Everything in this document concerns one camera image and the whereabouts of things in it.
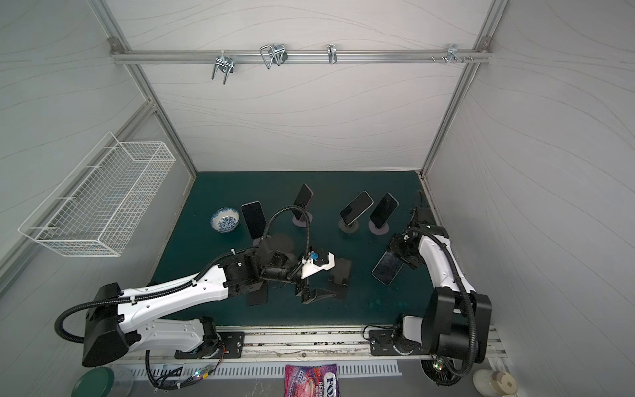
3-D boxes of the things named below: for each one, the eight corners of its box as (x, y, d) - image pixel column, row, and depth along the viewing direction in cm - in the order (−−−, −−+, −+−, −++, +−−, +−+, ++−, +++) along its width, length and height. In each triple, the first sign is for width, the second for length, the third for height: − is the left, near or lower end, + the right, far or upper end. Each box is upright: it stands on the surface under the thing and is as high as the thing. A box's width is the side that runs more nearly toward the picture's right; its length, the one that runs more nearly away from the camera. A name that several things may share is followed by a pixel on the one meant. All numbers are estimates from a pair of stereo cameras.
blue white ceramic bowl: (211, 232, 100) (207, 227, 97) (218, 213, 107) (214, 207, 104) (238, 232, 100) (235, 227, 97) (243, 213, 107) (240, 207, 104)
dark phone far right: (377, 236, 101) (386, 210, 87) (368, 225, 105) (374, 198, 91) (389, 230, 103) (399, 203, 89) (379, 219, 107) (388, 192, 93)
